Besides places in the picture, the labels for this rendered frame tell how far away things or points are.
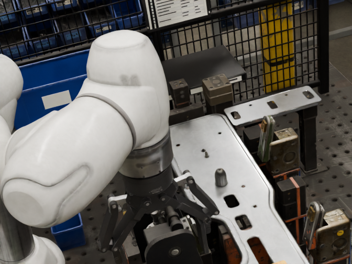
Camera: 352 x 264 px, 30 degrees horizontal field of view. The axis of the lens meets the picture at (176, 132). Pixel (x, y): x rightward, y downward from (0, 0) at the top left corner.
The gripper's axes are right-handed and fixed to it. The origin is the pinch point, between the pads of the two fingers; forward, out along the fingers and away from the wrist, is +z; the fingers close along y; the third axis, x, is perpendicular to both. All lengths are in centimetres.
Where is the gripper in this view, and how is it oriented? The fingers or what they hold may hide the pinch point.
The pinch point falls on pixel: (165, 255)
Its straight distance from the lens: 112.2
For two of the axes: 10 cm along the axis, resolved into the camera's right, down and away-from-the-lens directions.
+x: -3.0, -5.2, 8.0
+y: 9.4, -2.9, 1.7
